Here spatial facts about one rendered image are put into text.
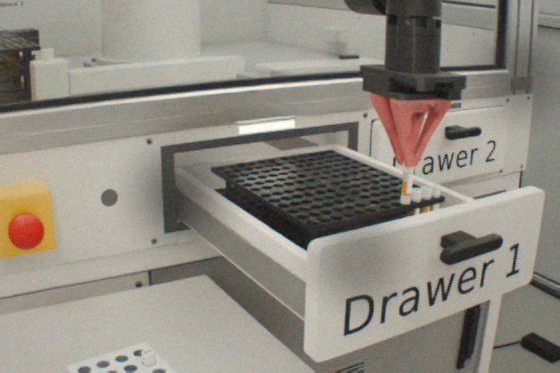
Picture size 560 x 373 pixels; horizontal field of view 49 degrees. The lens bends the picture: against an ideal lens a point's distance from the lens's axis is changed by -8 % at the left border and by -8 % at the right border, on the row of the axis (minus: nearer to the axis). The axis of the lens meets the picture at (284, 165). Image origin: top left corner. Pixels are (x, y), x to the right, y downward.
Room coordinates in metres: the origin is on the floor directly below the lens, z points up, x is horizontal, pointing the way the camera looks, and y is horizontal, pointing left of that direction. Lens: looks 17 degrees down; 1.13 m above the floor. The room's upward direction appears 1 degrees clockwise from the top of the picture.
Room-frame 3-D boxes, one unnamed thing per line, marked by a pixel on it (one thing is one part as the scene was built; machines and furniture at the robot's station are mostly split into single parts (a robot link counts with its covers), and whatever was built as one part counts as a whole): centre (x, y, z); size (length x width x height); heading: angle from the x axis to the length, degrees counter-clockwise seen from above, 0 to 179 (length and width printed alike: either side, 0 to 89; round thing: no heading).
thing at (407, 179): (0.65, -0.13, 0.92); 0.01 x 0.01 x 0.05
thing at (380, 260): (0.55, -0.15, 0.87); 0.29 x 0.02 x 0.11; 121
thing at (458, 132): (0.97, -0.27, 0.91); 0.07 x 0.04 x 0.01; 121
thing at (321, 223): (0.64, -0.10, 0.90); 0.18 x 0.02 x 0.01; 121
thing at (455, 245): (0.53, -0.16, 0.91); 0.07 x 0.04 x 0.01; 121
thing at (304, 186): (0.72, -0.04, 0.87); 0.22 x 0.18 x 0.06; 31
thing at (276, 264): (0.73, -0.04, 0.86); 0.40 x 0.26 x 0.06; 31
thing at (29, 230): (0.61, 0.27, 0.88); 0.04 x 0.03 x 0.04; 121
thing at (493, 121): (0.99, -0.25, 0.87); 0.29 x 0.02 x 0.11; 121
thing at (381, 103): (0.65, -0.13, 0.99); 0.07 x 0.07 x 0.09; 28
